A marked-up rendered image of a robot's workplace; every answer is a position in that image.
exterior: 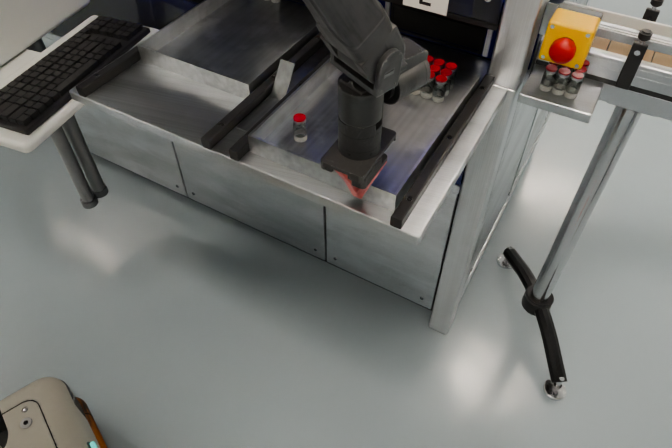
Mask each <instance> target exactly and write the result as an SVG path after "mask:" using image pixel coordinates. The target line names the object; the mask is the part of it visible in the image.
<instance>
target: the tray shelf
mask: <svg viewBox="0 0 672 448"><path fill-rule="evenodd" d="M408 38H410V37H408ZM410 39H411V40H413V41H414V42H416V43H417V44H419V45H420V46H422V47H423V48H425V49H426V50H428V55H430V56H432V57H433V58H434V60H435V59H443V60H444V61H445V65H446V63H448V62H453V63H455V64H457V69H456V77H455V83H454V84H457V85H460V86H463V87H466V88H469V87H470V86H471V85H472V83H473V82H474V80H475V79H476V78H477V76H478V75H480V80H479V83H480V82H481V80H482V79H483V77H484V76H485V75H486V74H488V70H489V66H490V60H487V59H483V58H480V57H477V56H473V55H470V54H466V53H463V52H459V51H456V50H452V49H449V48H445V47H442V46H438V45H435V44H431V43H428V42H424V41H421V40H417V39H414V38H410ZM329 53H330V50H329V49H328V48H327V46H326V45H325V44H324V45H323V46H322V47H321V48H320V49H319V50H318V51H317V52H316V53H315V54H314V55H312V56H311V57H310V58H309V59H308V60H307V61H306V62H305V63H304V64H303V65H302V66H301V67H299V68H298V69H297V70H296V71H295V72H294V73H293V74H292V78H291V81H290V85H289V89H288V92H289V91H290V90H291V89H293V88H294V87H295V86H296V85H297V84H298V83H299V82H300V81H301V80H302V79H303V78H304V77H305V76H306V75H307V74H308V73H309V72H310V71H311V70H312V69H313V68H315V67H316V66H317V65H318V64H319V63H320V62H321V61H322V60H323V59H324V58H325V57H326V56H327V55H328V54H329ZM434 60H433V64H434ZM288 92H287V93H288ZM507 92H508V90H506V89H503V88H500V87H496V86H493V85H492V87H491V88H490V90H489V92H488V93H487V95H486V96H485V98H484V99H483V101H482V103H481V104H480V106H479V107H478V109H477V110H476V112H475V114H474V115H473V117H472V118H471V120H470V121H469V123H468V125H467V126H466V128H465V129H464V131H463V132H462V134H461V136H460V137H459V139H458V140H457V142H456V143H455V145H454V147H453V148H452V150H451V151H450V153H449V154H448V156H447V158H446V159H445V161H444V162H443V164H442V165H441V167H440V169H439V170H438V172H437V173H436V175H435V176H434V178H433V180H432V181H431V183H430V184H429V186H428V187H427V189H426V191H425V192H424V194H423V195H422V197H421V198H420V200H419V202H418V203H417V205H416V206H415V208H414V209H413V211H412V213H411V214H410V216H409V217H408V219H407V220H406V222H405V224H404V225H403V227H402V228H401V229H398V228H396V227H393V226H391V225H390V218H391V216H392V214H393V213H394V212H393V211H390V210H388V209H386V208H383V207H381V206H378V205H376V204H374V203H371V202H369V201H366V200H364V199H362V198H361V199H360V198H357V197H355V196H353V195H352V194H350V193H347V192H345V191H343V190H340V189H338V188H335V187H333V186H331V185H328V184H326V183H324V182H321V181H319V180H316V179H314V178H312V177H309V176H307V175H304V174H302V173H300V172H297V171H295V170H293V169H290V168H288V167H285V166H283V165H281V164H278V163H276V162H273V161H271V160H269V159H266V158H264V157H262V156H259V155H257V154H254V153H252V152H250V151H249V152H248V153H247V154H246V155H245V156H244V157H243V158H242V159H241V160H239V161H235V160H233V159H231V158H230V155H229V149H230V148H231V147H232V146H233V145H234V144H235V143H236V142H237V141H238V140H239V139H240V138H241V137H242V136H243V135H244V134H245V133H246V132H244V131H242V130H240V129H237V128H236V127H237V126H238V125H239V124H241V123H242V122H243V121H244V120H245V119H246V118H247V117H248V116H249V115H251V114H252V113H253V112H254V111H255V110H256V109H257V108H258V107H259V106H261V105H262V104H263V103H264V102H265V101H266V100H267V99H268V98H270V96H271V94H270V95H269V96H268V97H267V98H266V99H265V100H264V101H263V102H262V103H261V104H260V105H258V106H257V107H256V108H255V109H254V110H253V111H252V112H251V113H250V114H249V115H248V116H247V117H245V118H244V119H243V120H242V121H241V122H240V123H239V124H238V125H237V126H236V127H235V128H234V129H233V130H231V131H230V132H229V133H228V134H227V135H226V136H225V137H224V138H223V139H222V140H221V141H220V142H219V143H217V144H216V145H215V146H214V147H213V148H212V149H211V150H209V149H207V148H204V147H203V146H202V142H201V137H202V136H204V135H205V134H206V133H207V132H208V131H209V130H210V129H211V128H213V127H214V126H215V125H216V124H217V123H218V122H219V121H220V120H221V119H223V118H224V117H225V116H226V115H227V114H228V113H229V112H230V111H232V110H233V109H234V108H235V107H236V106H237V105H238V104H239V103H241V102H242V101H243V100H244V98H241V97H238V96H236V95H233V94H230V93H227V92H225V91H222V90H219V89H217V88H214V87H211V86H208V85H206V84H203V83H200V82H198V81H195V80H192V79H190V78H187V77H184V76H181V75H179V74H176V73H173V72H171V71H168V70H165V69H162V68H160V67H157V66H154V65H152V64H149V63H146V62H144V61H142V60H139V61H138V62H136V63H135V64H133V65H132V66H130V67H129V68H128V69H126V70H125V71H123V72H122V73H120V74H119V75H117V76H116V77H115V78H113V79H112V80H110V81H109V82H107V83H106V84H104V85H103V86H101V87H100V88H99V89H97V90H96V91H94V92H93V93H91V94H90V95H88V96H87V97H86V98H85V97H83V96H80V95H79V94H78V92H77V89H76V86H75V87H74V88H72V89H71V90H69V93H70V95H71V98H72V99H73V100H75V101H77V102H80V103H82V104H84V105H87V106H89V107H91V108H94V109H96V110H99V111H101V112H103V113H106V114H108V115H110V116H113V117H115V118H117V119H120V120H122V121H124V122H127V123H129V124H131V125H134V126H136V127H139V128H141V129H143V130H146V131H148V132H150V133H153V134H155V135H157V136H160V137H162V138H164V139H167V140H169V141H171V142H174V143H176V144H179V145H181V146H183V147H186V148H188V149H190V150H193V151H195V152H197V153H200V154H202V155H204V156H207V157H209V158H212V159H214V160H216V161H219V162H221V163H223V164H226V165H228V166H230V167H233V168H235V169H237V170H240V171H242V172H244V173H247V174H249V175H252V176H254V177H256V178H259V179H261V180H263V181H266V182H268V183H270V184H273V185H275V186H277V187H280V188H282V189H284V190H287V191H289V192H292V193H294V194H296V195H299V196H301V197H303V198H306V199H308V200H310V201H313V202H315V203H317V204H320V205H322V206H324V207H327V208H329V209H332V210H334V211H336V212H339V213H341V214H343V215H346V216H348V217H350V218H353V219H355V220H357V221H360V222H362V223H365V224H367V225H369V226H372V227H374V228H376V229H379V230H381V231H383V232H386V233H388V234H390V235H393V236H395V237H397V238H400V239H402V240H405V241H407V242H409V243H412V244H414V245H419V244H420V242H421V240H422V239H423V237H424V235H425V234H426V232H427V230H428V229H429V227H430V225H431V224H432V222H433V220H434V218H435V217H436V215H437V213H438V212H439V210H440V208H441V207H442V205H443V203H444V202H445V200H446V198H447V197H448V195H449V193H450V191H451V190H452V188H453V186H454V185H455V183H456V181H457V180H458V178H459V176H460V175H461V173H462V171H463V170H464V168H465V166H466V164H467V163H468V161H469V159H470V158H471V156H472V154H473V153H474V151H475V149H476V148H477V146H478V144H479V143H480V141H481V139H482V138H483V136H484V134H485V132H486V131H487V129H488V127H489V126H490V124H491V122H492V121H493V119H494V117H495V116H496V114H497V112H498V111H499V109H500V107H501V105H502V104H503V102H504V100H505V99H506V96H507Z"/></svg>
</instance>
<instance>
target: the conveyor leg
mask: <svg viewBox="0 0 672 448"><path fill-rule="evenodd" d="M606 103H609V102H606ZM609 104H612V103H609ZM612 105H616V104H612ZM642 113H643V112H639V111H636V110H633V109H629V108H626V107H622V106H619V105H616V106H615V108H614V111H613V113H612V115H611V117H610V119H609V122H608V124H607V126H606V128H605V130H604V133H603V135H602V137H601V139H600V141H599V144H598V146H597V148H596V150H595V152H594V155H593V157H592V159H591V161H590V163H589V166H588V168H587V170H586V172H585V174H584V177H583V179H582V181H581V183H580V185H579V188H578V190H577V192H576V194H575V196H574V199H573V201H572V203H571V205H570V207H569V210H568V212H567V214H566V216H565V218H564V221H563V223H562V225H561V227H560V229H559V232H558V234H557V236H556V238H555V240H554V243H553V245H552V247H551V249H550V251H549V254H548V256H547V258H546V260H545V262H544V265H543V267H542V269H541V271H540V273H539V276H538V278H537V280H536V282H535V284H534V287H533V289H532V291H531V296H532V297H533V299H534V300H536V301H538V302H546V301H548V299H549V297H550V295H551V293H552V291H553V289H554V287H555V285H556V283H557V281H558V279H559V277H560V275H561V273H562V271H563V269H564V267H565V265H566V263H567V261H568V260H569V258H570V256H571V254H572V252H573V250H574V248H575V246H576V244H577V242H578V240H579V238H580V236H581V234H582V232H583V230H584V228H585V226H586V224H587V222H588V220H589V218H590V216H591V214H592V212H593V210H594V208H595V206H596V204H597V202H598V200H599V198H600V196H601V194H602V192H603V190H604V188H605V186H606V184H607V182H608V180H609V178H610V176H611V174H612V172H613V170H614V168H615V166H616V164H617V162H618V160H619V158H620V156H621V154H622V152H623V150H624V148H625V146H626V144H627V142H628V140H629V138H630V136H631V134H632V132H633V131H634V129H635V127H636V125H637V123H638V121H639V119H640V117H641V115H642ZM643 114H646V113H643ZM646 115H650V114H646ZM650 116H653V115H650ZM653 117H656V116H653Z"/></svg>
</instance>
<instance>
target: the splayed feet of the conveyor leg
mask: <svg viewBox="0 0 672 448"><path fill-rule="evenodd" d="M497 263H498V265H499V266H500V267H502V268H504V269H511V268H513V270H514V271H515V272H516V274H517V275H518V277H519V279H520V280H521V282H522V284H523V286H524V288H525V290H526V291H525V293H524V295H523V297H522V306H523V308H524V309H525V310H526V311H527V312H528V313H529V314H531V315H534V316H536V319H537V322H538V326H539V329H540V333H541V337H542V341H543V345H544V350H545V355H546V360H547V365H548V369H549V374H550V379H548V380H546V381H545V383H544V385H543V391H544V393H545V394H546V396H547V397H548V398H550V399H552V400H556V401H559V400H562V399H563V398H564V397H565V395H566V389H565V386H564V385H563V384H562V383H563V382H567V377H566V373H565V368H564V364H563V359H562V355H561V350H560V346H559V341H558V337H557V333H556V329H555V326H554V323H553V319H552V316H551V313H550V308H551V306H552V304H553V302H554V297H553V294H552V293H551V295H550V297H549V299H548V301H546V302H538V301H536V300H534V299H533V297H532V296H531V291H532V289H533V287H534V284H535V282H536V278H535V276H534V274H533V273H532V271H531V270H530V268H529V267H528V265H527V264H526V263H525V261H524V260H523V259H522V258H521V256H520V255H519V254H518V252H517V251H516V250H515V249H514V248H513V247H508V248H506V249H505V250H504V252H503V254H500V255H499V256H498V257H497Z"/></svg>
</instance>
